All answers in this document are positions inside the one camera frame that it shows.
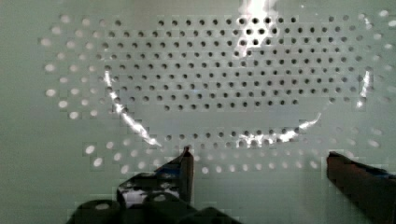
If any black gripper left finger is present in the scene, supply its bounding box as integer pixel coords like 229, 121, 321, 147
116, 146, 194, 208

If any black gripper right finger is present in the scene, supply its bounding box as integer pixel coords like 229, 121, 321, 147
326, 151, 396, 224

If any mint green plastic strainer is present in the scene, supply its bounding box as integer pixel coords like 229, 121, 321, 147
1, 0, 395, 224

